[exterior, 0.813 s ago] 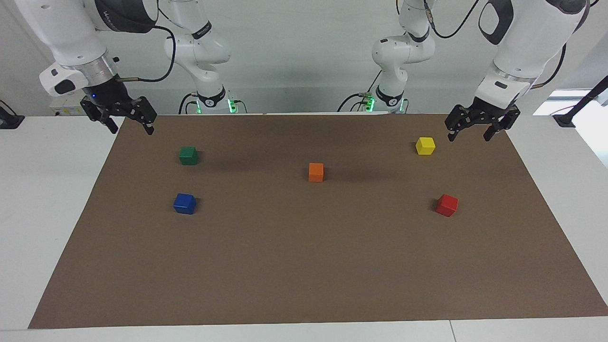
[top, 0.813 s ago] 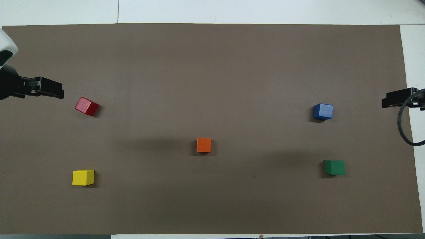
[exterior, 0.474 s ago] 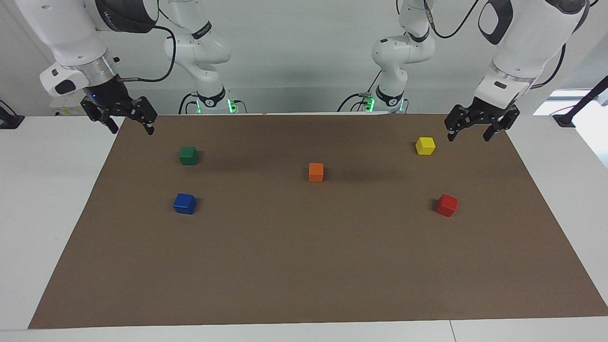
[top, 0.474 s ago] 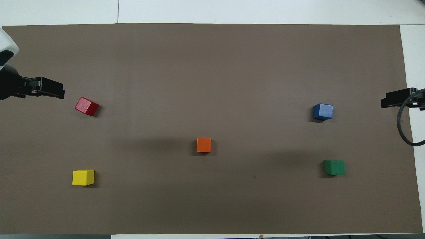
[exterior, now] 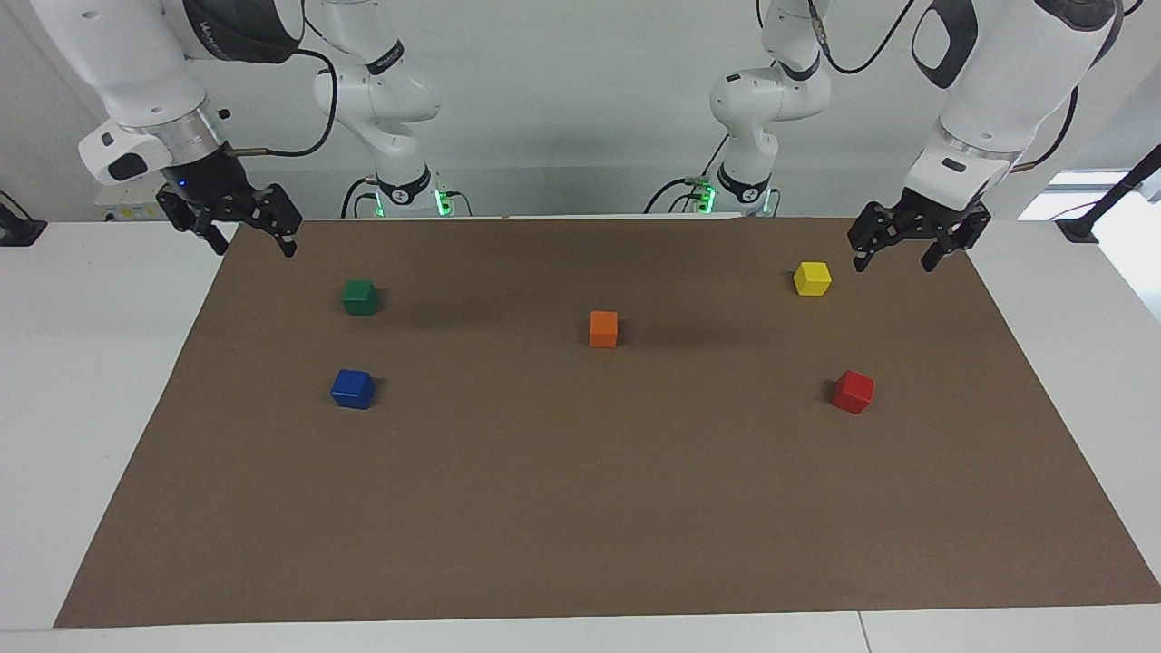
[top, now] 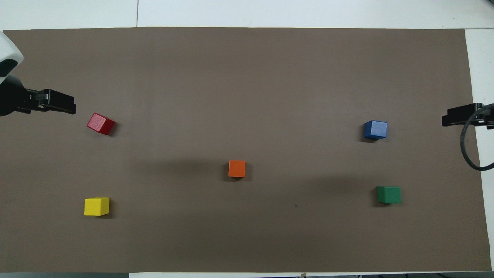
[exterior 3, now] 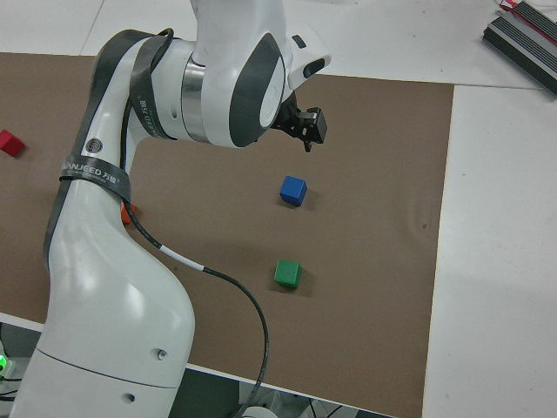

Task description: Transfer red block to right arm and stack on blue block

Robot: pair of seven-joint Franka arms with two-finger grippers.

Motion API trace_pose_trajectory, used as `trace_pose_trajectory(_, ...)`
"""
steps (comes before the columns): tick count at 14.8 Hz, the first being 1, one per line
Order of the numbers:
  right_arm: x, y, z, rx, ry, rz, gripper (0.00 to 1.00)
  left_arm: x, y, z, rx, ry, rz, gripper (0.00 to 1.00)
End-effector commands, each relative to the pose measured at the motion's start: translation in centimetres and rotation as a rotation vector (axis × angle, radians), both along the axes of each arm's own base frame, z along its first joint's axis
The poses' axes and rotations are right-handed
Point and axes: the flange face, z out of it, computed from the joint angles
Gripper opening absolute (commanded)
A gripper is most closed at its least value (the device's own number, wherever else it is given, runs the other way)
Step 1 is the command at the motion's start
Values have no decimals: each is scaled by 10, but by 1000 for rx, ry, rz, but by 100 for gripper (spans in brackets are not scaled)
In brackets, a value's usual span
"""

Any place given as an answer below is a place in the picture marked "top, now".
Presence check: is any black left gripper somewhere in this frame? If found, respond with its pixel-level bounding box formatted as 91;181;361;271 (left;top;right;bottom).
0;75;77;117

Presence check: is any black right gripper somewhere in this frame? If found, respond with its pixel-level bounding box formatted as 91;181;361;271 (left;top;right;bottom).
442;103;494;130

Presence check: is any red wooden block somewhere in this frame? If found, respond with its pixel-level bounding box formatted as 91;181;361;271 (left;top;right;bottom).
87;112;116;136

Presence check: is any blue wooden block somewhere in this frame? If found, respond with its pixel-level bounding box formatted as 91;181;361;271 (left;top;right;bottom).
364;120;388;140

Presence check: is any green wooden block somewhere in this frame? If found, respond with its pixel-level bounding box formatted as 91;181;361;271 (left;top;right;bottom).
377;186;402;204

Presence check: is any yellow wooden block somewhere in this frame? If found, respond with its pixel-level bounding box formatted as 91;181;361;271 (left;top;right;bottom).
84;197;110;217

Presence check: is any orange wooden block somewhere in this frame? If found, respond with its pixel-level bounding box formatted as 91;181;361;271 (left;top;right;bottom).
228;160;246;178

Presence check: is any brown table mat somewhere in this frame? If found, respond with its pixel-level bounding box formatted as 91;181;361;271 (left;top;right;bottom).
0;26;492;274

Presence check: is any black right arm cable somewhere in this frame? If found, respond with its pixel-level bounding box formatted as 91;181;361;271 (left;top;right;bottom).
460;103;494;171

